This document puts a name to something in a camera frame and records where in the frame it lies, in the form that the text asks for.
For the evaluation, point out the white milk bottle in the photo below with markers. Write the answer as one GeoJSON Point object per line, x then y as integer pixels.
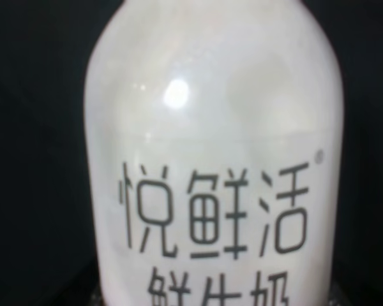
{"type": "Point", "coordinates": [214, 134]}

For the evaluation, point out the black table cloth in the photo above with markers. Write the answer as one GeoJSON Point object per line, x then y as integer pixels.
{"type": "Point", "coordinates": [47, 252]}

